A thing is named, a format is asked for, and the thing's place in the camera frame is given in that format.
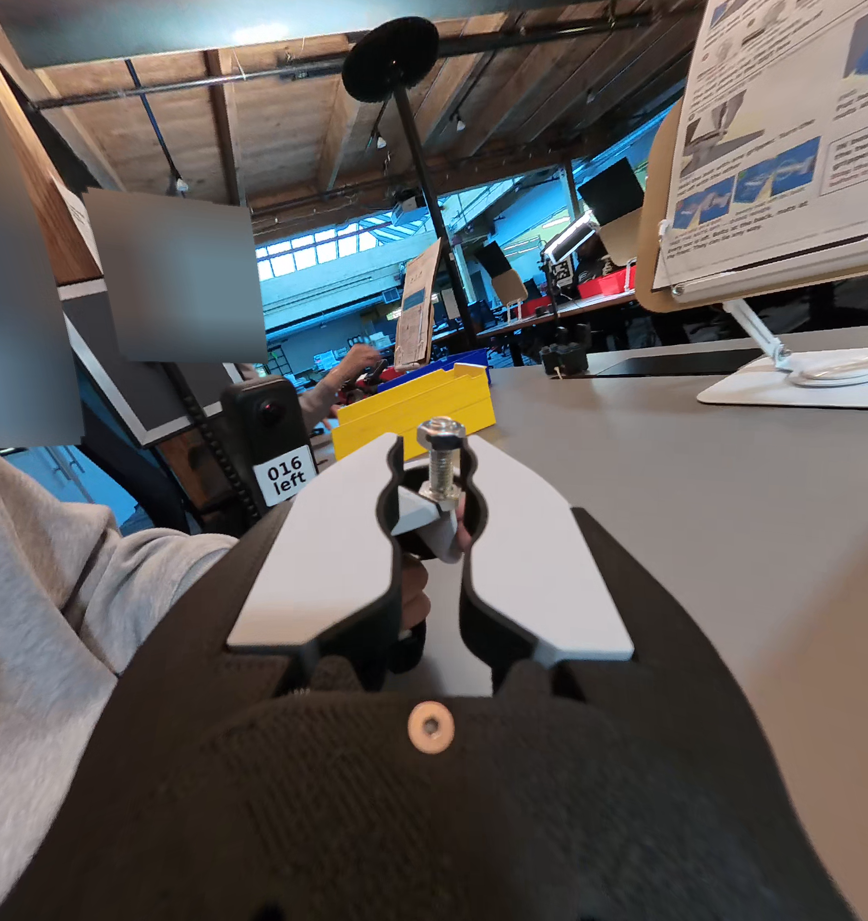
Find blue plastic bin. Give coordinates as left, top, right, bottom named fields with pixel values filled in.
left=376, top=350, right=494, bottom=395

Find white document stand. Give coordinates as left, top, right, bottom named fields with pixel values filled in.
left=666, top=243, right=868, bottom=412

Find person's left forearm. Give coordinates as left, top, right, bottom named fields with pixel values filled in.
left=0, top=450, right=242, bottom=677

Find beige board on stand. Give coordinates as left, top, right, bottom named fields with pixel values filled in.
left=599, top=214, right=647, bottom=276
left=490, top=270, right=530, bottom=321

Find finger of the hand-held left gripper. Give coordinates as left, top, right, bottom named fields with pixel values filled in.
left=425, top=505, right=470, bottom=568
left=391, top=484, right=446, bottom=539

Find black charger dock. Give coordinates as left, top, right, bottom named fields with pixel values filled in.
left=540, top=324, right=593, bottom=378

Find red plastic bin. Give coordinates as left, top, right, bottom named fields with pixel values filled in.
left=576, top=263, right=636, bottom=300

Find black light stand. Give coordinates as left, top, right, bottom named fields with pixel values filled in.
left=540, top=211, right=599, bottom=333

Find wooden post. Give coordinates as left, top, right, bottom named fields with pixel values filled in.
left=0, top=22, right=106, bottom=287

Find steel bolt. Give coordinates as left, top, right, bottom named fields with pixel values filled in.
left=413, top=416, right=467, bottom=514

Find person's left hand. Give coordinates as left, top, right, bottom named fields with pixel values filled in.
left=399, top=514, right=476, bottom=639

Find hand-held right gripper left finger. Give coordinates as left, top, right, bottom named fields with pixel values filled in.
left=228, top=432, right=405, bottom=661

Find black easel with framed panel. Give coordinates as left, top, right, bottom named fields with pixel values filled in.
left=57, top=277, right=269, bottom=520

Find instruction sheet on white stand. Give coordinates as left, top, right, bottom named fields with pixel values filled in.
left=636, top=0, right=868, bottom=316

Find cardboard board with paper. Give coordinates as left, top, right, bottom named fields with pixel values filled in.
left=395, top=239, right=446, bottom=372

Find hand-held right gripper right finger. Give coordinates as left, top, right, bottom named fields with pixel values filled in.
left=459, top=435, right=636, bottom=663

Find black floor lamp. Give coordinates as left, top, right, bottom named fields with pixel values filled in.
left=340, top=17, right=483, bottom=350

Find grey desk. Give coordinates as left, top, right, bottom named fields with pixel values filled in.
left=311, top=324, right=868, bottom=921

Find yellow plastic bin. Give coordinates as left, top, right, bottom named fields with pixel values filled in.
left=331, top=362, right=497, bottom=463

